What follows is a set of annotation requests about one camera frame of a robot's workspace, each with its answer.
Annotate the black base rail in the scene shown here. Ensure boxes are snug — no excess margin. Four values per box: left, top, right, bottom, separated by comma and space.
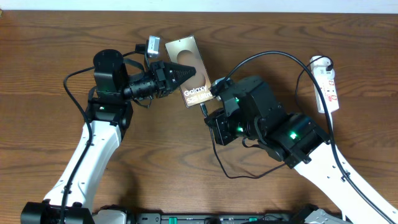
93, 205, 343, 224

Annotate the left camera cable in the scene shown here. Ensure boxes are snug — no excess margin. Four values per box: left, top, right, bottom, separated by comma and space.
58, 49, 147, 224

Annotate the camera cable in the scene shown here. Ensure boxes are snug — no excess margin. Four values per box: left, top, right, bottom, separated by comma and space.
58, 49, 147, 224
214, 50, 396, 224

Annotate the white power strip cord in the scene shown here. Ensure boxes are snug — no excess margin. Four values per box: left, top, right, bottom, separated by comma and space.
328, 112, 346, 222

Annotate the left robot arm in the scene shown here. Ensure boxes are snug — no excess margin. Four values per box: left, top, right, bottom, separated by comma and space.
21, 49, 196, 223

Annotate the white power strip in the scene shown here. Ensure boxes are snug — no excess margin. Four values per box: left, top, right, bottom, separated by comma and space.
310, 55, 340, 113

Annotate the black charger cable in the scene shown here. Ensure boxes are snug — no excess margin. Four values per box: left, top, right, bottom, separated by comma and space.
200, 56, 335, 180

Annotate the Samsung Galaxy smartphone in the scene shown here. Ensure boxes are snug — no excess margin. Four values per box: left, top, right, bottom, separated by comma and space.
165, 35, 213, 108

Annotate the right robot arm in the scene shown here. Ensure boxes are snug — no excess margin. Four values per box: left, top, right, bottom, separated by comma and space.
205, 76, 397, 223

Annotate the right camera cable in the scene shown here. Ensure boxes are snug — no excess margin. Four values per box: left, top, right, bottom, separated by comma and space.
214, 50, 396, 224

